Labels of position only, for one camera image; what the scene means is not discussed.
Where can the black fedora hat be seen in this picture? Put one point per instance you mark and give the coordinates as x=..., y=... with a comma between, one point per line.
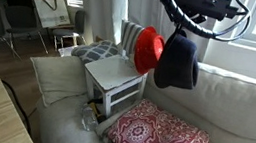
x=177, y=65

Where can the small white wooden chair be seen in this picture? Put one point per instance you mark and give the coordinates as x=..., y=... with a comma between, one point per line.
x=111, y=72

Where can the grey metal leg chair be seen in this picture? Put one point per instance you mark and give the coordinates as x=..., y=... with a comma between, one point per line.
x=73, y=28

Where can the grey white striped cloth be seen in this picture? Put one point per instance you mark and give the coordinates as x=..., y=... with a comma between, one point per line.
x=129, y=36

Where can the grey white quatrefoil pillow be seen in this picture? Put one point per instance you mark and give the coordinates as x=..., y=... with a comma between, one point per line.
x=95, y=52

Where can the yellow black tool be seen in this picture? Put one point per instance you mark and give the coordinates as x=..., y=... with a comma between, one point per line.
x=96, y=107

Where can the clear plastic water bottle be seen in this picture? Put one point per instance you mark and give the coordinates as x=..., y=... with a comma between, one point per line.
x=89, y=120

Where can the small cream cushion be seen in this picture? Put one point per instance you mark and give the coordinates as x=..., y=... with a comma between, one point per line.
x=60, y=77

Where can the white curtain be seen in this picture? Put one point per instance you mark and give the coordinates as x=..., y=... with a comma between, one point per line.
x=103, y=7

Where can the red patterned folded blanket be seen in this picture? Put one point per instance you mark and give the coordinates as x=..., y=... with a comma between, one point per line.
x=156, y=136

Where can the cream fabric sofa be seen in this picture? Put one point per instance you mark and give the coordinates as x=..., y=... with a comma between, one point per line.
x=62, y=129

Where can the white tote bag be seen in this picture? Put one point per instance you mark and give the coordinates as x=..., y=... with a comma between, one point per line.
x=52, y=12

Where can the large cream cushion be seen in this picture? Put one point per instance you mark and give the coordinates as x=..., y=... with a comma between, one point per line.
x=230, y=109

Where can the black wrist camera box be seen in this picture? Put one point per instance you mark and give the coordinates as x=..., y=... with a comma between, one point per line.
x=201, y=2

